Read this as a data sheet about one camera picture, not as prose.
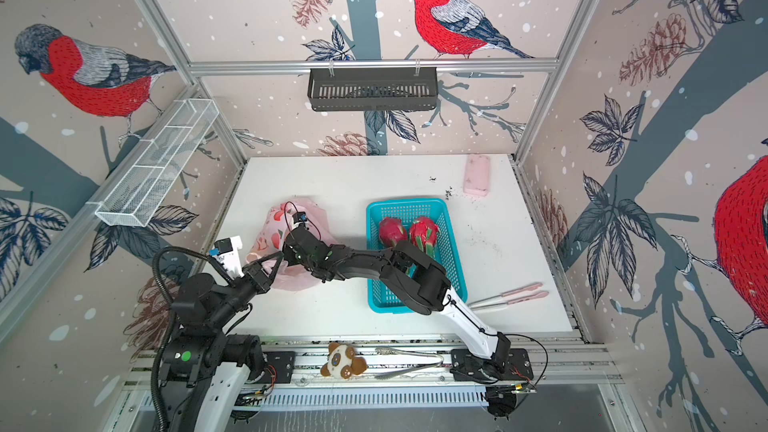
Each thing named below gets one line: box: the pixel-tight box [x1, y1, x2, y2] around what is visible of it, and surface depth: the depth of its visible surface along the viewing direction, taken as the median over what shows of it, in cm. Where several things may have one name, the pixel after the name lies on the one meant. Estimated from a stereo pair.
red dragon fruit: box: [379, 217, 407, 248], surface depth 93 cm
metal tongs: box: [374, 347, 444, 380], surface depth 76 cm
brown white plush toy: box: [320, 342, 368, 380], surface depth 74 cm
